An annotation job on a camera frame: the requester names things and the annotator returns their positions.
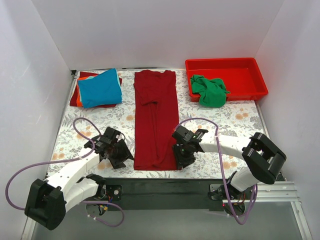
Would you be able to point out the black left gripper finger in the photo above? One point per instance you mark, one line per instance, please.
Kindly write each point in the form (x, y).
(117, 164)
(120, 152)

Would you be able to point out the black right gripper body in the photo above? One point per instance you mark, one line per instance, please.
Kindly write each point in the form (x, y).
(181, 155)

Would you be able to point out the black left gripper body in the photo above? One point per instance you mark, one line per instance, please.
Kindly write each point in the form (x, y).
(118, 155)

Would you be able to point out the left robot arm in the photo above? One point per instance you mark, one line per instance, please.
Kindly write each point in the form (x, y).
(66, 177)

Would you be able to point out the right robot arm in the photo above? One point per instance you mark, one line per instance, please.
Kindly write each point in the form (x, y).
(264, 160)

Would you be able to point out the orange folded t-shirt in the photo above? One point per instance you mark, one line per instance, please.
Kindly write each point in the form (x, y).
(78, 99)

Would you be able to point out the floral patterned table mat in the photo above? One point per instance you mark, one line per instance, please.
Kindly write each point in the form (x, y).
(235, 118)

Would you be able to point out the green t-shirt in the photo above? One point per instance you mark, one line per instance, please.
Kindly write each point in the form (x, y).
(213, 92)

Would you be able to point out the blue folded t-shirt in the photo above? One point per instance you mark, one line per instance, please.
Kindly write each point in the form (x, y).
(102, 89)

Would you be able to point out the red plastic bin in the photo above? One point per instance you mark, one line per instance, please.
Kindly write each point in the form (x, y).
(241, 76)

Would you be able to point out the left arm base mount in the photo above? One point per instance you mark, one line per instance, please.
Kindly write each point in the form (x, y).
(111, 192)

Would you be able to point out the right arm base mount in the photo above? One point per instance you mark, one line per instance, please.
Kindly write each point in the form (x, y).
(218, 192)

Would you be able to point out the aluminium frame rail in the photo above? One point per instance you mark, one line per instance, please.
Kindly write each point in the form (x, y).
(280, 191)

